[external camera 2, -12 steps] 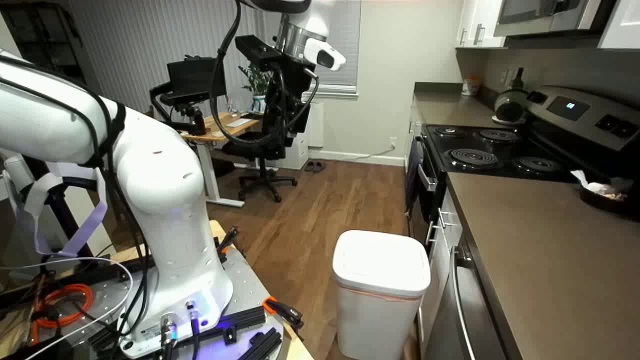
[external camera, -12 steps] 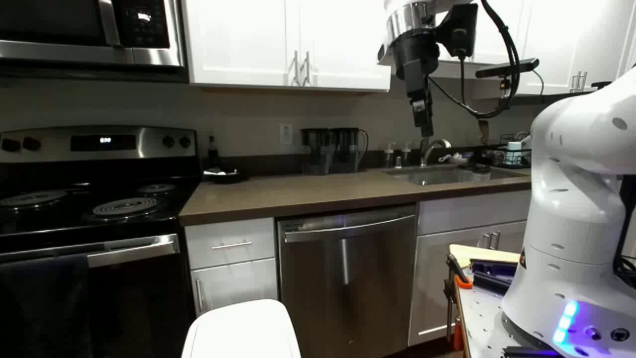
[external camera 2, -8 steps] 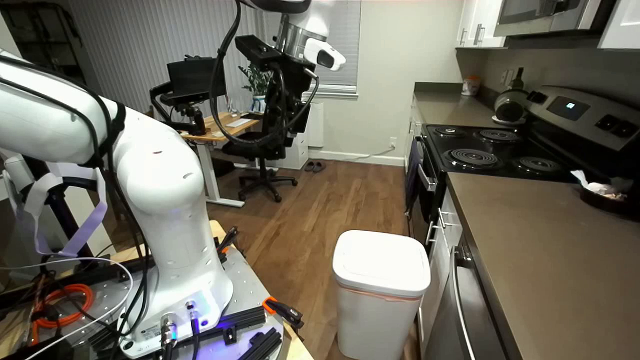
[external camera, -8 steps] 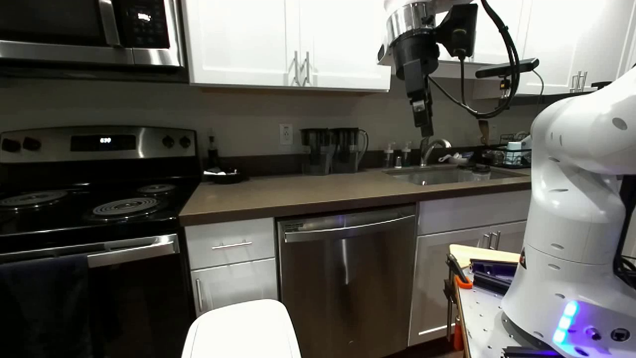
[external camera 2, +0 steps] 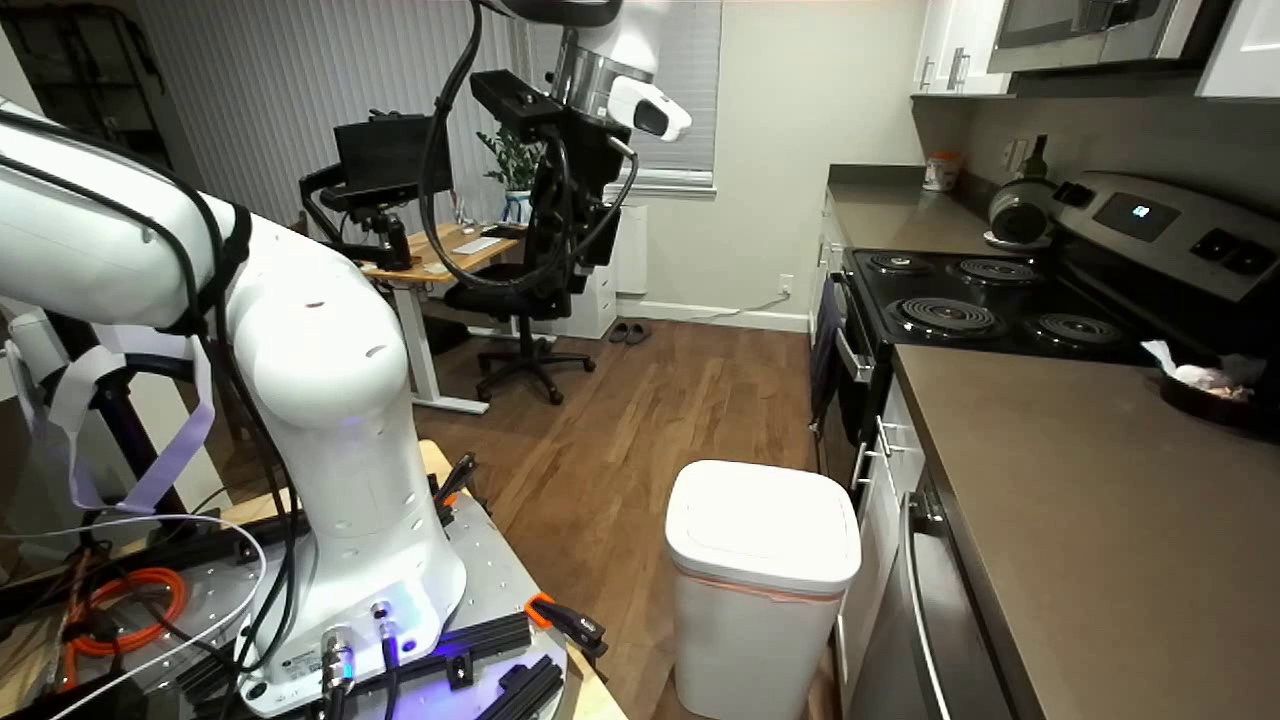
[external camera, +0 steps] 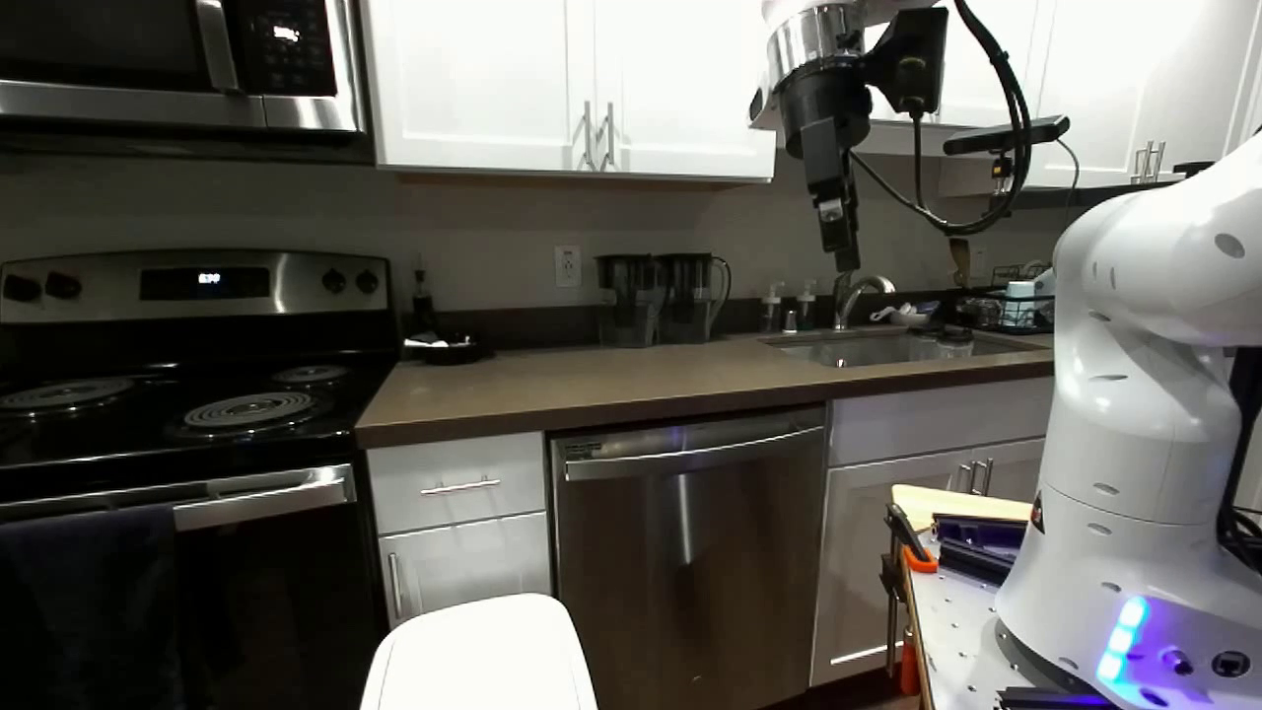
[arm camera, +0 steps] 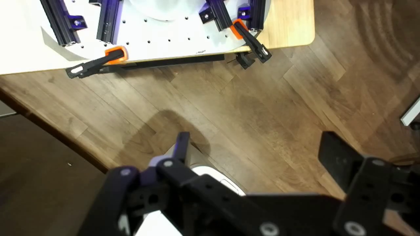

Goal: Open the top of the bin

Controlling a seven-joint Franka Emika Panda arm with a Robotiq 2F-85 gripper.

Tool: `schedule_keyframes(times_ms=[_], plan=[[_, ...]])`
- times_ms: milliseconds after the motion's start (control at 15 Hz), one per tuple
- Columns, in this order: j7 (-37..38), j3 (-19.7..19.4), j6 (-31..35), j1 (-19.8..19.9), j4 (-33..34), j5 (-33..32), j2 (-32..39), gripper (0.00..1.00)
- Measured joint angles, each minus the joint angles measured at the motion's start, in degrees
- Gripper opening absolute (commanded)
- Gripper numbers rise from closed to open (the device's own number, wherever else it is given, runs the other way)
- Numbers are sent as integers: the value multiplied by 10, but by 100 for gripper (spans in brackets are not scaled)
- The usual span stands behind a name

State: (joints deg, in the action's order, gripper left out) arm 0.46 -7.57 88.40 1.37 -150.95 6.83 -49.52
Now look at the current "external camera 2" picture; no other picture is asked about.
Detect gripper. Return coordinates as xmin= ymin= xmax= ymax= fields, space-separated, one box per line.
xmin=528 ymin=105 xmax=633 ymax=295

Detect monitor on arm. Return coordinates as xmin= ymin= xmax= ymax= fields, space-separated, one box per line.
xmin=298 ymin=112 xmax=455 ymax=216

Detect white bin lid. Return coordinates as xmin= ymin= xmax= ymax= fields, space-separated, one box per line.
xmin=664 ymin=459 xmax=863 ymax=604

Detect white trash bin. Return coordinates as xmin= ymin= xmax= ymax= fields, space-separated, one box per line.
xmin=664 ymin=459 xmax=863 ymax=720

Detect white drawer cabinet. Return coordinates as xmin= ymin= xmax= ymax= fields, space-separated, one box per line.
xmin=548 ymin=203 xmax=650 ymax=342

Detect potted green plant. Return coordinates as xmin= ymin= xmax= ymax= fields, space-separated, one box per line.
xmin=476 ymin=127 xmax=547 ymax=225

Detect black office chair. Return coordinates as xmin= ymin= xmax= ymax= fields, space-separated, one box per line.
xmin=443 ymin=258 xmax=599 ymax=407

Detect wooden standing desk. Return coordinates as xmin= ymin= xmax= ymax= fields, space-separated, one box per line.
xmin=358 ymin=221 xmax=525 ymax=417

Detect window with blinds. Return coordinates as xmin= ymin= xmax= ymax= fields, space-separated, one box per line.
xmin=528 ymin=0 xmax=724 ymax=197

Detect orange black clamp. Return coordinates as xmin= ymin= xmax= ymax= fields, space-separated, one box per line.
xmin=523 ymin=591 xmax=610 ymax=659
xmin=430 ymin=451 xmax=480 ymax=523

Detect oven door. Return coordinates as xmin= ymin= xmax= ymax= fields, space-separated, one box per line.
xmin=812 ymin=270 xmax=883 ymax=481

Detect white vertical blinds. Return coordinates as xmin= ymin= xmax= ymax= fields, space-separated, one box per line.
xmin=133 ymin=0 xmax=533 ymax=233

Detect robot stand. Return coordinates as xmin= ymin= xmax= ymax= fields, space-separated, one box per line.
xmin=0 ymin=440 xmax=629 ymax=720

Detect small canister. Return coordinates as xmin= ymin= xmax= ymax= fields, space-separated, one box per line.
xmin=921 ymin=151 xmax=964 ymax=194

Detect large coil stove burner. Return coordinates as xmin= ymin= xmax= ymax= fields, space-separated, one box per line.
xmin=885 ymin=296 xmax=1005 ymax=342

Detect white drawer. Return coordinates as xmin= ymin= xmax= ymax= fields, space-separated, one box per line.
xmin=872 ymin=378 xmax=929 ymax=501

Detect black electric stove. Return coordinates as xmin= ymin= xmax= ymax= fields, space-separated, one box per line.
xmin=808 ymin=170 xmax=1280 ymax=506

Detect silver kettle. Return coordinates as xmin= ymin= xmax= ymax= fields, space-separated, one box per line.
xmin=984 ymin=177 xmax=1059 ymax=251

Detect steel dishwasher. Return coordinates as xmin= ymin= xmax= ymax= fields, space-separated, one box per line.
xmin=846 ymin=478 xmax=1016 ymax=720

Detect steel microwave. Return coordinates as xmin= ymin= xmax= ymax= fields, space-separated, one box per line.
xmin=987 ymin=0 xmax=1233 ymax=75

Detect black bowl with wrappers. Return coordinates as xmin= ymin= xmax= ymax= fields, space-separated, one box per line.
xmin=1140 ymin=339 xmax=1280 ymax=437

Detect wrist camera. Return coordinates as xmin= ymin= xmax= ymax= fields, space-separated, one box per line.
xmin=469 ymin=69 xmax=563 ymax=143

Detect camera on mount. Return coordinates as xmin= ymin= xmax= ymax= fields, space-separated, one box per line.
xmin=318 ymin=203 xmax=415 ymax=273

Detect oven door handle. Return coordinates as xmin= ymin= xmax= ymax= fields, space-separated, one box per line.
xmin=832 ymin=275 xmax=875 ymax=385

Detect white wall cabinet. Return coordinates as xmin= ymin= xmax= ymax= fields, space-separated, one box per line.
xmin=911 ymin=0 xmax=1013 ymax=98
xmin=1194 ymin=0 xmax=1280 ymax=102

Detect white strap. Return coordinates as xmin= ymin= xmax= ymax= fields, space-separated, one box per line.
xmin=44 ymin=328 xmax=218 ymax=517

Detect thin white cable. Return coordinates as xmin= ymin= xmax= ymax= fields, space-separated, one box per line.
xmin=0 ymin=514 xmax=271 ymax=720

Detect coil of orange cable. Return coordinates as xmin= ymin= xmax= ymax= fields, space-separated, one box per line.
xmin=58 ymin=566 xmax=191 ymax=693

